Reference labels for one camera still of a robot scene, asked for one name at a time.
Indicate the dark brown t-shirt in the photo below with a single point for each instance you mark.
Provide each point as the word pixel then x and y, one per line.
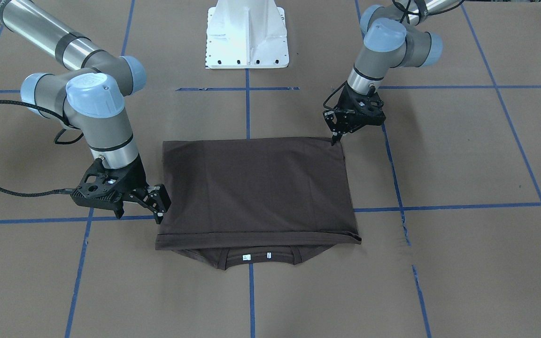
pixel 256 200

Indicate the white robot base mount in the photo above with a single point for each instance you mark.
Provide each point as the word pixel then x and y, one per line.
pixel 246 34

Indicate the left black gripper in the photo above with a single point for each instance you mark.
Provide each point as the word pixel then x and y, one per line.
pixel 345 103

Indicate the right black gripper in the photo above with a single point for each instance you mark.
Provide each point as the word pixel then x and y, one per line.
pixel 135 177

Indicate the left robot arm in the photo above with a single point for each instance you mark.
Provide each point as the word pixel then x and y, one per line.
pixel 390 40

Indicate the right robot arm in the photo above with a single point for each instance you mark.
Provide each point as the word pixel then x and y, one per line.
pixel 89 97

